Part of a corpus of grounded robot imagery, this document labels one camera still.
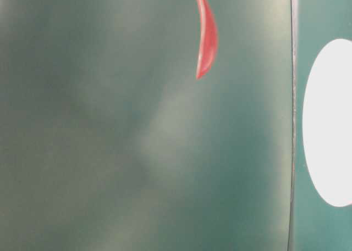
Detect red plastic spoon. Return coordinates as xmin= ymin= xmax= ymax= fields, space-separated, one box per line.
xmin=196 ymin=0 xmax=218 ymax=79

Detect white bowl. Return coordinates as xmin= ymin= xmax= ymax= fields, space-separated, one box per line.
xmin=302 ymin=38 xmax=351 ymax=207

